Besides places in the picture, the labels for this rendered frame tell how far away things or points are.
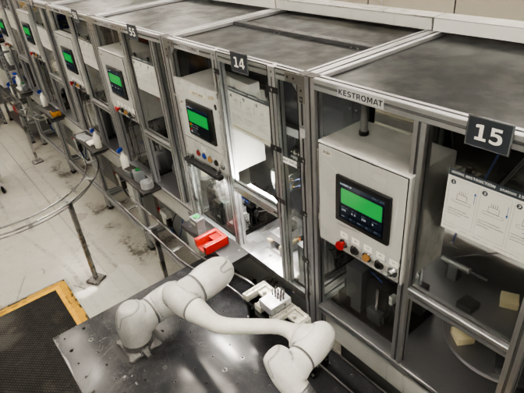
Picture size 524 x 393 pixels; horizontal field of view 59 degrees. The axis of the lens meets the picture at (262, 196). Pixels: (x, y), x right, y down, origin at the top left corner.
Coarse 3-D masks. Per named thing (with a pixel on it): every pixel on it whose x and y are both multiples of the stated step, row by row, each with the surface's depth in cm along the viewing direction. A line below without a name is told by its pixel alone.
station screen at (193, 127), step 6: (186, 108) 246; (192, 108) 241; (198, 114) 238; (204, 114) 233; (192, 126) 249; (198, 126) 243; (192, 132) 252; (198, 132) 246; (204, 132) 240; (204, 138) 243; (210, 138) 238
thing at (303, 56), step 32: (288, 0) 270; (320, 0) 261; (192, 32) 248; (224, 32) 248; (256, 32) 242; (320, 32) 230; (352, 32) 225; (384, 32) 220; (416, 32) 215; (288, 64) 189; (320, 64) 185; (192, 192) 293; (256, 224) 281; (288, 288) 277
